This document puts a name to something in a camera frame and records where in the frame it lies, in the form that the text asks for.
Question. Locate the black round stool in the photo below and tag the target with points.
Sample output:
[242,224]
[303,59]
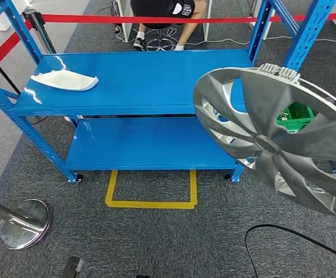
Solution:
[159,34]

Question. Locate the silver plastic hubcap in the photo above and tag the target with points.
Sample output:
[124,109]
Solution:
[257,103]

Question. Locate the chrome barrier stanchion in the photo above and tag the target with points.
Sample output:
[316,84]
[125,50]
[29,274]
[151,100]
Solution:
[38,30]
[26,230]

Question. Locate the person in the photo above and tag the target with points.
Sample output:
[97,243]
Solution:
[162,7]

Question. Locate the green plastic crate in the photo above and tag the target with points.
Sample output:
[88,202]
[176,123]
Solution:
[295,117]

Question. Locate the thin black rod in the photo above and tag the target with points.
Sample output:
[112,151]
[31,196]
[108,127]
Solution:
[1,70]

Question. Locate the white plastic car part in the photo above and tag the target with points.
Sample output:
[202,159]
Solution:
[66,81]

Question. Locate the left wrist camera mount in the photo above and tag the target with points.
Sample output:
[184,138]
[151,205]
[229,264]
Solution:
[71,268]

